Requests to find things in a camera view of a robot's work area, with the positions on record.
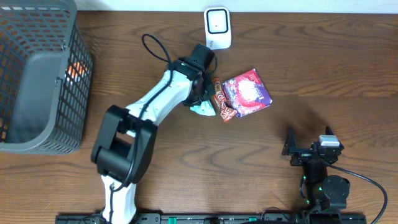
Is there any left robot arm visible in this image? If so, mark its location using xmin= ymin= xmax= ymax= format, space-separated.
xmin=91 ymin=55 xmax=215 ymax=223

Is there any white barcode scanner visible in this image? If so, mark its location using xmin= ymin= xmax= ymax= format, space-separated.
xmin=203 ymin=7 xmax=232 ymax=50

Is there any orange tissue pack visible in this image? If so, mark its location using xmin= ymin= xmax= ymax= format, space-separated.
xmin=65 ymin=62 xmax=88 ymax=84

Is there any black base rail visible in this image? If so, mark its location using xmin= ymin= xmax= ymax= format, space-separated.
xmin=55 ymin=213 xmax=367 ymax=224

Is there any black cable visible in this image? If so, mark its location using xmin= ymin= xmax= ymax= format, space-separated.
xmin=107 ymin=33 xmax=218 ymax=222
xmin=313 ymin=149 xmax=389 ymax=224

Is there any red purple snack packet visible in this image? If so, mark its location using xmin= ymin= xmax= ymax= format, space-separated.
xmin=222 ymin=68 xmax=273 ymax=118

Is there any teal white snack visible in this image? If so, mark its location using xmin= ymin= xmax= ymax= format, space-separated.
xmin=190 ymin=100 xmax=216 ymax=116

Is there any right black cable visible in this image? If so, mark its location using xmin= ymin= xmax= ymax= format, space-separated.
xmin=313 ymin=149 xmax=389 ymax=224

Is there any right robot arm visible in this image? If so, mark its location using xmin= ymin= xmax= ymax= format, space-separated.
xmin=282 ymin=126 xmax=350 ymax=224

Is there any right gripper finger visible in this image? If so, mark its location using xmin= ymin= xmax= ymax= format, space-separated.
xmin=282 ymin=127 xmax=297 ymax=156
xmin=325 ymin=126 xmax=345 ymax=150

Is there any orange brown candy bar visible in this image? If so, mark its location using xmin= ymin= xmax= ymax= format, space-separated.
xmin=213 ymin=78 xmax=237 ymax=123

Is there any grey plastic shopping basket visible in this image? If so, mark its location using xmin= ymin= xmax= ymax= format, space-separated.
xmin=1 ymin=0 xmax=93 ymax=155

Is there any left black cable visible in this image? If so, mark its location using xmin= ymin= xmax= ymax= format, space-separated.
xmin=107 ymin=33 xmax=218 ymax=222

